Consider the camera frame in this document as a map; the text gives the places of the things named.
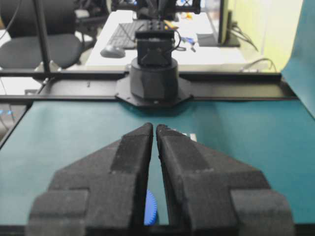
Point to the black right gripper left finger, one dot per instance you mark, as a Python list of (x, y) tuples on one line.
[(103, 193)]

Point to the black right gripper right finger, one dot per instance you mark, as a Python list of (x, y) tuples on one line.
[(218, 195)]

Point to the large blue plastic gear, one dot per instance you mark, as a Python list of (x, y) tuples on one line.
[(151, 209)]

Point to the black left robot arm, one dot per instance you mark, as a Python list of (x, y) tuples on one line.
[(154, 73)]

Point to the grey computer mouse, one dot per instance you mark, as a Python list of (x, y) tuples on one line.
[(113, 52)]

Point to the black computer keyboard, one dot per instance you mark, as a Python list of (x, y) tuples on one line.
[(124, 35)]

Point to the black office chair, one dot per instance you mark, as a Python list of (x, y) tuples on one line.
[(23, 49)]

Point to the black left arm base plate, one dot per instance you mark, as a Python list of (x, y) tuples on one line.
[(153, 92)]

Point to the black aluminium frame rail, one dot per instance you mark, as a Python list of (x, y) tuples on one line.
[(69, 85)]

